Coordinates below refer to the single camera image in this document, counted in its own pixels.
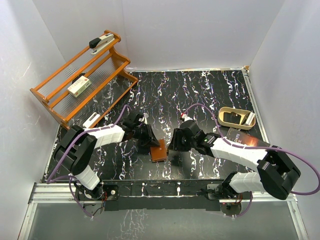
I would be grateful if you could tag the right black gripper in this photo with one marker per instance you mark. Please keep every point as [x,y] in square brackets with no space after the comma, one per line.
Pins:
[175,144]

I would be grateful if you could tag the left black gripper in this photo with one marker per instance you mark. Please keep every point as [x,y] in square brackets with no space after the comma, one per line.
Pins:
[150,140]

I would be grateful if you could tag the brown leather card holder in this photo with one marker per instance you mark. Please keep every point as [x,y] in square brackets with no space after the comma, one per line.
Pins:
[159,153]

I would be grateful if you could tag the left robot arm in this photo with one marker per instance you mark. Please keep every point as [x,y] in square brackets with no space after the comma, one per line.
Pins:
[77,146]

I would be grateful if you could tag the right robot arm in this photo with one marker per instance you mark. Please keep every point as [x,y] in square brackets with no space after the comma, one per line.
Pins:
[272,171]

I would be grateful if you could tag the black card in tray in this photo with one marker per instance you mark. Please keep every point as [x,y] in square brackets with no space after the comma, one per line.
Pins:
[232,118]

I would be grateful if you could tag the silver card in tray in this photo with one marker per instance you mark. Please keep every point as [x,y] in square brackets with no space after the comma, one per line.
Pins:
[249,118]

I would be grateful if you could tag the dark red picture book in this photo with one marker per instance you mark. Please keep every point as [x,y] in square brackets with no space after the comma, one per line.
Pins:
[240,137]

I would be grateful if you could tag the small white box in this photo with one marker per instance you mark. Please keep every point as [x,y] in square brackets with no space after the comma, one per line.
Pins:
[91,120]

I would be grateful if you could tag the beige oval tray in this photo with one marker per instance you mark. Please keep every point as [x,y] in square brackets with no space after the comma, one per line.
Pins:
[242,112]

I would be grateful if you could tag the orange wooden shelf rack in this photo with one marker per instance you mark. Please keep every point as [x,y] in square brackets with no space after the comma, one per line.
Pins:
[109,83]

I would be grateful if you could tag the white staples box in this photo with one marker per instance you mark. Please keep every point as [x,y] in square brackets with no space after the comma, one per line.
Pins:
[79,86]

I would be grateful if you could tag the black and beige stapler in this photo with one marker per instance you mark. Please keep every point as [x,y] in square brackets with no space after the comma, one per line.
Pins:
[99,43]

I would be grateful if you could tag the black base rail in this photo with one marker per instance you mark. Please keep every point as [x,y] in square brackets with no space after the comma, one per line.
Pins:
[117,195]

